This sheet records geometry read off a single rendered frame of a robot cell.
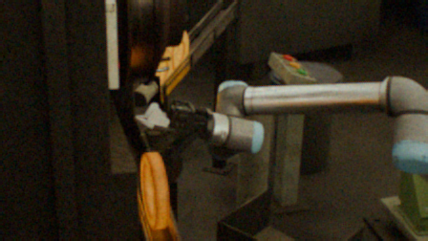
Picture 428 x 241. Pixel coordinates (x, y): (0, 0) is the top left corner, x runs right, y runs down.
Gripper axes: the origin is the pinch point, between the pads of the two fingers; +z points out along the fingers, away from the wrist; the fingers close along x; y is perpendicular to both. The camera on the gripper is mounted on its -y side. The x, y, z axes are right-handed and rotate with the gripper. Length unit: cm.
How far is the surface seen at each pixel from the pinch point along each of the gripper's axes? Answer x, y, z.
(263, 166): -56, -31, -71
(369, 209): -52, -39, -121
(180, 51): -62, 4, -26
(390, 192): -62, -35, -136
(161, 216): 43.7, -4.4, 1.1
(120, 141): 35.3, 8.5, 13.5
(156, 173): 39.9, 4.3, 4.5
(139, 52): 23.0, 26.4, 12.2
